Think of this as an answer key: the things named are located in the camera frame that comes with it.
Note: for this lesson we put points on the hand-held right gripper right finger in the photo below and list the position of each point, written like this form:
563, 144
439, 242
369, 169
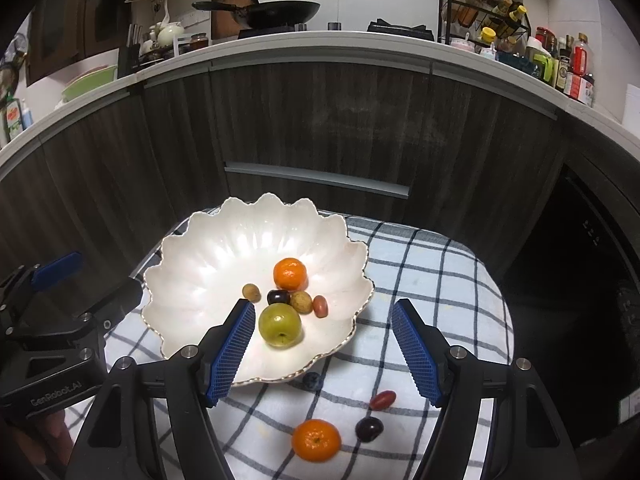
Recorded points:
415, 355

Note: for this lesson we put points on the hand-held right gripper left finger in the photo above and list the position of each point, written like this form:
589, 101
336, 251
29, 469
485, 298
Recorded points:
230, 350

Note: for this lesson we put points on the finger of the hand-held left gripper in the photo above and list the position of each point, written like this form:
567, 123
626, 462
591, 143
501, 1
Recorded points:
57, 270
122, 297

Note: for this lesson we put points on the green apple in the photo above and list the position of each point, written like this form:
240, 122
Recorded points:
280, 329

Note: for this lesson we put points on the tan longan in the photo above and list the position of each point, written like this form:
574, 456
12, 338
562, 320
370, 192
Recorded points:
251, 292

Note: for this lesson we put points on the dark purple plum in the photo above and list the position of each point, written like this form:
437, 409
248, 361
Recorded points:
369, 429
278, 297

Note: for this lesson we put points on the tan walnut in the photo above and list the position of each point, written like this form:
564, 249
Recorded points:
301, 302

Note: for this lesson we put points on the white scalloped bowl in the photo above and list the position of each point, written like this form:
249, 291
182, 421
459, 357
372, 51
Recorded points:
225, 260

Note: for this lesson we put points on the mandarin orange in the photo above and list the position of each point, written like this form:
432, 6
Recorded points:
316, 440
290, 274

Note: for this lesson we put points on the red date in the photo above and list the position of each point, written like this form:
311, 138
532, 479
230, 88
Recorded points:
382, 399
320, 306

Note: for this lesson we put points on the person's left hand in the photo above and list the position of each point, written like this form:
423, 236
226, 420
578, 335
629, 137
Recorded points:
52, 432

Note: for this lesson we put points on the red date on cloth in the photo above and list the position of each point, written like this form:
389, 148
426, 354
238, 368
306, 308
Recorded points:
382, 399

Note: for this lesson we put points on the blue checked white cloth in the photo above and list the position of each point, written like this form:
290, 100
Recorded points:
450, 280

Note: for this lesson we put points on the blueberry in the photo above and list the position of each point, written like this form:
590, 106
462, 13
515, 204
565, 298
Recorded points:
312, 381

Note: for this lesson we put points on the green label dish soap bottle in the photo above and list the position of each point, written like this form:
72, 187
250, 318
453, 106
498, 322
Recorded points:
15, 120

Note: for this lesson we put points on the black built-in appliance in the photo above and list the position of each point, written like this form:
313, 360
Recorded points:
575, 285

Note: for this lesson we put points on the green plate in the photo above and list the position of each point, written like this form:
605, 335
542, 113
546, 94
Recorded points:
90, 82

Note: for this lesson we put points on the black knife block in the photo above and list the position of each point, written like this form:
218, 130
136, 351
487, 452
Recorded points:
133, 42

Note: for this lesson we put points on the dark wooden kitchen cabinet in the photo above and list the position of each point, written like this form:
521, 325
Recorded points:
325, 110

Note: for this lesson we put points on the white teapot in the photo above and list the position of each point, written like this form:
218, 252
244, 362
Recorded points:
170, 32

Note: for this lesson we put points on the green plastic jug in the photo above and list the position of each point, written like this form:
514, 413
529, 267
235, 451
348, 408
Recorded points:
542, 67

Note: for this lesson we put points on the black wok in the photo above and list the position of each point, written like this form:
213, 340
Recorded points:
280, 12

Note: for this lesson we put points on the yellow cap bottle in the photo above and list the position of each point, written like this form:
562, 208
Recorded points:
517, 15
487, 37

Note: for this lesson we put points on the dark sauce bottle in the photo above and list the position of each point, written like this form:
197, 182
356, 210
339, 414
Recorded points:
563, 65

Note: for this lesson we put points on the gas stove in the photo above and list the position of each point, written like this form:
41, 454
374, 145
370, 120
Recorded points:
400, 29

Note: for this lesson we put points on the dark wall cabinet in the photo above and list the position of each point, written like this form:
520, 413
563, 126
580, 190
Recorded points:
75, 10

